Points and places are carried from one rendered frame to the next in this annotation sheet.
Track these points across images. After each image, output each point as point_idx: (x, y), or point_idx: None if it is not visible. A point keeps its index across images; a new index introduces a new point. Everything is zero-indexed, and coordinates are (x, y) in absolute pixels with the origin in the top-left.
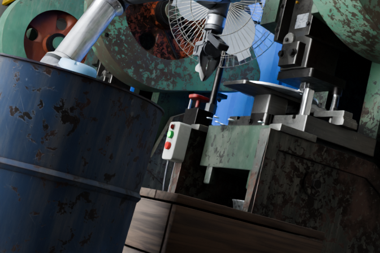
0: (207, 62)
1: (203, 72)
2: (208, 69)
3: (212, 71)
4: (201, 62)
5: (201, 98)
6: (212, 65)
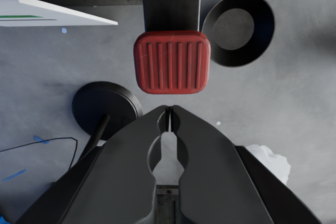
0: (186, 182)
1: (190, 118)
2: (152, 152)
3: (112, 138)
4: (252, 164)
5: (181, 30)
6: (112, 180)
